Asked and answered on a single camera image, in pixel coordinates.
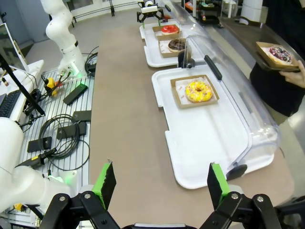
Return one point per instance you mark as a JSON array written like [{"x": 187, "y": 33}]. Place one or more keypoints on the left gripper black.
[{"x": 149, "y": 10}]

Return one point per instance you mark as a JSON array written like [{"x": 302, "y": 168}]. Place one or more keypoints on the person's left hand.
[{"x": 294, "y": 76}]

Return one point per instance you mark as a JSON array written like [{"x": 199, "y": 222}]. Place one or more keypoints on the white display tray base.
[
  {"x": 152, "y": 57},
  {"x": 202, "y": 143}
]

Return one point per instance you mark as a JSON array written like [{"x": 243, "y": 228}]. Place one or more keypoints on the silver slotted mounting plate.
[{"x": 79, "y": 152}]

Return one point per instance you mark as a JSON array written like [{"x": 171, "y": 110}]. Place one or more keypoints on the white printed paper liner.
[
  {"x": 265, "y": 51},
  {"x": 181, "y": 91},
  {"x": 164, "y": 47}
]

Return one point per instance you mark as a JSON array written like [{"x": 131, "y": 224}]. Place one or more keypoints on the white side desk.
[{"x": 35, "y": 67}]

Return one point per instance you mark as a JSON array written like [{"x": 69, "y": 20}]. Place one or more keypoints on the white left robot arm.
[{"x": 59, "y": 26}]

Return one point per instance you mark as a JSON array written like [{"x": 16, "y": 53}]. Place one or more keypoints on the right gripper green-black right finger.
[{"x": 238, "y": 210}]

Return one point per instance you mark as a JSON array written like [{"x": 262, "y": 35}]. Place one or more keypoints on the black slanted pole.
[{"x": 21, "y": 88}]

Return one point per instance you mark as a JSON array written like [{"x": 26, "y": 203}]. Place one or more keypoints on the chocolate sprinkled donut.
[{"x": 176, "y": 45}]

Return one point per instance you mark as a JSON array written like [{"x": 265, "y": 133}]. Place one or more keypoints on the computer monitor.
[{"x": 9, "y": 50}]

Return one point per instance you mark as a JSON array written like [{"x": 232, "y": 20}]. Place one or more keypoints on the person in black shirt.
[{"x": 269, "y": 90}]

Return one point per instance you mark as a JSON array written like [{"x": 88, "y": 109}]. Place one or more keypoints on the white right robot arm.
[{"x": 14, "y": 171}]

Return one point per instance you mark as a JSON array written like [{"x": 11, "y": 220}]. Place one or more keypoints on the yellow sprinkled donut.
[{"x": 190, "y": 91}]

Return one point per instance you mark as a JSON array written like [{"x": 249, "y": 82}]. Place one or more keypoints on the white cylindrical air purifier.
[{"x": 252, "y": 9}]

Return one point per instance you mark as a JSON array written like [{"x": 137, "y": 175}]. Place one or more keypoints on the black flat box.
[
  {"x": 69, "y": 131},
  {"x": 83, "y": 115},
  {"x": 75, "y": 94},
  {"x": 39, "y": 144}
]

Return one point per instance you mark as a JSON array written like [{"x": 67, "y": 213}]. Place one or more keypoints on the dark brown serving tray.
[{"x": 243, "y": 33}]

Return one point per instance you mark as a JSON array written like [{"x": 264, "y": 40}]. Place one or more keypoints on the kraft paper donut box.
[
  {"x": 261, "y": 51},
  {"x": 166, "y": 55},
  {"x": 175, "y": 95},
  {"x": 157, "y": 35}
]

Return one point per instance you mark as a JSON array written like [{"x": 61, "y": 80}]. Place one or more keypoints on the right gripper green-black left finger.
[{"x": 95, "y": 207}]

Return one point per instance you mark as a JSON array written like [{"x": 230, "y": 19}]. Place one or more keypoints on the black keyboard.
[{"x": 9, "y": 103}]

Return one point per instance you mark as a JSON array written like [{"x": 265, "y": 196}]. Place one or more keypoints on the red glazed donut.
[{"x": 169, "y": 29}]

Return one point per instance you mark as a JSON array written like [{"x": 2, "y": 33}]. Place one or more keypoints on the purple glazed sprinkled donut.
[{"x": 277, "y": 56}]

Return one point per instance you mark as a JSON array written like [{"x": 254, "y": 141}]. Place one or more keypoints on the black plug with yellow label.
[{"x": 35, "y": 161}]

